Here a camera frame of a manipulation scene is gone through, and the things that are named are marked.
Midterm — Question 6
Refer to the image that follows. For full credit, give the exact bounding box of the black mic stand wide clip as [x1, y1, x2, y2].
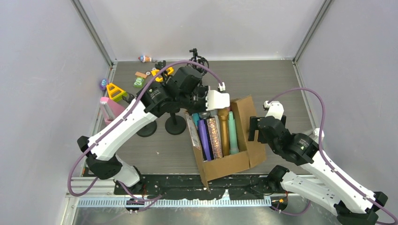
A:
[165, 112, 187, 135]

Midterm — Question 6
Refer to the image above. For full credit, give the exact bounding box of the black tripod shock mount stand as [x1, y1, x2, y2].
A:
[189, 48, 209, 76]

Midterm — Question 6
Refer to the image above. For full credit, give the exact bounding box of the black mic stand round base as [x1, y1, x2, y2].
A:
[154, 60, 175, 90]

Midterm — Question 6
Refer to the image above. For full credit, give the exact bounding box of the black mic stand front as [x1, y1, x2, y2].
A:
[137, 121, 157, 137]

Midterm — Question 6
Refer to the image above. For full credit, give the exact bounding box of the cardboard box with label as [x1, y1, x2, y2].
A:
[185, 96, 267, 189]

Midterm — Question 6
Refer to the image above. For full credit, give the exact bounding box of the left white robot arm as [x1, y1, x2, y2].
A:
[77, 66, 210, 190]

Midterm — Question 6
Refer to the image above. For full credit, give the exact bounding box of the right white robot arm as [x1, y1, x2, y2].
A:
[248, 116, 388, 225]

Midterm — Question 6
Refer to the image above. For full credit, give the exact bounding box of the black microphone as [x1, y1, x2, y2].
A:
[198, 111, 211, 120]

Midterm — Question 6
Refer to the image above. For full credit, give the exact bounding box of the purple microphone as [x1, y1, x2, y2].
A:
[198, 120, 212, 161]

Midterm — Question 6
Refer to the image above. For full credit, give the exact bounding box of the glitter microphone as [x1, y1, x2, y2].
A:
[206, 117, 223, 159]

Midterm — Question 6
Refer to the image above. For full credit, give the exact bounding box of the teal microphone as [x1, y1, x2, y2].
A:
[228, 111, 239, 155]

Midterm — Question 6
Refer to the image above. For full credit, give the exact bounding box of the gold microphone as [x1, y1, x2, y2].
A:
[218, 107, 230, 157]

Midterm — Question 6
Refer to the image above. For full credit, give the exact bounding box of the yellow triangle toy block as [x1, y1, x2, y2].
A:
[151, 67, 175, 83]

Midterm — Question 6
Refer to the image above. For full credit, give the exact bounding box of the green toy block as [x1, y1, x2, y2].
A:
[133, 77, 145, 88]

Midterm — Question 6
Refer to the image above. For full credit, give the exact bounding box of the orange wooden block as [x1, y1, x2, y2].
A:
[135, 72, 148, 79]

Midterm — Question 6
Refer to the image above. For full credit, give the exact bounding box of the small colourful toy figure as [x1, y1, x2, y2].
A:
[138, 55, 153, 63]

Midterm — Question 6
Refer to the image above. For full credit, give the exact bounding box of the yellow green triangle block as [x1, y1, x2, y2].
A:
[106, 83, 128, 102]

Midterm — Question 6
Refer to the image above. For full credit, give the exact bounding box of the pink plastic holder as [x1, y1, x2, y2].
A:
[99, 97, 125, 125]

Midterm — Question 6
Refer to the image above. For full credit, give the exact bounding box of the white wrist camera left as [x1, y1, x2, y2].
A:
[205, 82, 230, 111]

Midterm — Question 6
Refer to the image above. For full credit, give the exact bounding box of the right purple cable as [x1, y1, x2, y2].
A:
[264, 87, 398, 225]

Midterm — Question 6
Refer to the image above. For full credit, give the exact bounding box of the purple cable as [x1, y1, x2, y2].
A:
[67, 60, 226, 213]
[264, 87, 398, 225]

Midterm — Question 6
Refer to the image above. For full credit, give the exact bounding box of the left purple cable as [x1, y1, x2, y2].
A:
[67, 60, 226, 213]

